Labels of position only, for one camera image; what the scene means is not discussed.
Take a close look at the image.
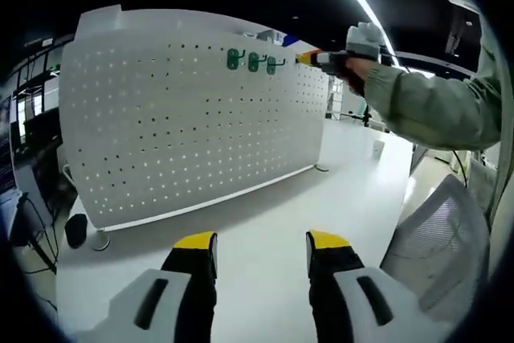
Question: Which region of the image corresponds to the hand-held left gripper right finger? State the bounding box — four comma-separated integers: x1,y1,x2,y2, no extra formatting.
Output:
305,230,455,343

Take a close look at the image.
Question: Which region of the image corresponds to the black tripod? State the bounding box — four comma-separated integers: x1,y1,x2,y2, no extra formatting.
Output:
351,104,374,129

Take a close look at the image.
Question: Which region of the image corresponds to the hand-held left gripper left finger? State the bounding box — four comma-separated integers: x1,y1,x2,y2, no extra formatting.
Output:
75,231,220,343

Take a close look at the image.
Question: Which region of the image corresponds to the black rounded device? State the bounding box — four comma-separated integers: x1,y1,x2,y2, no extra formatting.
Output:
64,213,88,249

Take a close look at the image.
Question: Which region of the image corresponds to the person's grey jacket torso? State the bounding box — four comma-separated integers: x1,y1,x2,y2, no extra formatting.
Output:
477,17,512,219

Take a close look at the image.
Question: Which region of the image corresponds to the white pegboard mounting plate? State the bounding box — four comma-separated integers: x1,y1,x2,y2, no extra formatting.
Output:
59,31,330,251

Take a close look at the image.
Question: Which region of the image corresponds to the light mesh office chair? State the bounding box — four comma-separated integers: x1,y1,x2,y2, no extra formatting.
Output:
379,174,492,312

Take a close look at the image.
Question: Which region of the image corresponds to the black monitor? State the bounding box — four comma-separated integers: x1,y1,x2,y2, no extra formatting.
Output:
22,112,62,147

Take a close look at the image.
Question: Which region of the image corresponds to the black cable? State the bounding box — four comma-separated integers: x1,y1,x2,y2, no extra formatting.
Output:
450,149,470,190

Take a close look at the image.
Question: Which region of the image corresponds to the green hook assembly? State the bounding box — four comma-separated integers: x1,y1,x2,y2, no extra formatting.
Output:
247,51,268,74
267,55,287,76
226,48,247,70

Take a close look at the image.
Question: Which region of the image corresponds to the open laptop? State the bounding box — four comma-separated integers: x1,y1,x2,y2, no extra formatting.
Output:
0,117,19,199

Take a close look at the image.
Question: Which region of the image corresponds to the white box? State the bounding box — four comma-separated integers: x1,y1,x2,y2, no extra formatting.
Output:
75,4,124,41

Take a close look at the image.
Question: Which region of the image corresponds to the person's right hand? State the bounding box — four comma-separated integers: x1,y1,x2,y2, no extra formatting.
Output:
335,55,378,99

